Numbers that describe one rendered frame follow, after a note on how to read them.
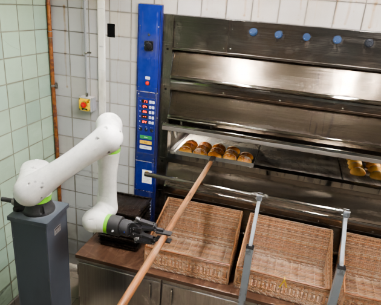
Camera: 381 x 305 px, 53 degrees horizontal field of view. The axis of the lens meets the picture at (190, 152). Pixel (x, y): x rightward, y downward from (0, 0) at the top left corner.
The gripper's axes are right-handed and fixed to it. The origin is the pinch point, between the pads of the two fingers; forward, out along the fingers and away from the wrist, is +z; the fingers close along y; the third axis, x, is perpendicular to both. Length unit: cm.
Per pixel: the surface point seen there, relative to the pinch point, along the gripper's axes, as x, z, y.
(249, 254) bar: -41, 37, 28
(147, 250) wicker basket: -51, -26, 49
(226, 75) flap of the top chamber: -100, 4, -57
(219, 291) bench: -46, 23, 63
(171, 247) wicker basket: -76, -17, 61
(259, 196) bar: -62, 37, 3
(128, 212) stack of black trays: -68, -46, 35
